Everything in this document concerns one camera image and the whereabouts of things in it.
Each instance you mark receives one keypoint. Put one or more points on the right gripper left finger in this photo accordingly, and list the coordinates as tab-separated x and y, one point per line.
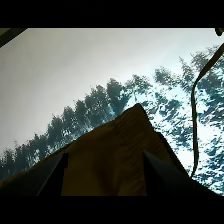
55	180

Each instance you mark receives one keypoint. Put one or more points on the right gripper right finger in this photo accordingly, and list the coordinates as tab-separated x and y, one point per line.
163	180

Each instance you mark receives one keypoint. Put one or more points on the brown pants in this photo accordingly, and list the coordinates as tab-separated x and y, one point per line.
110	160

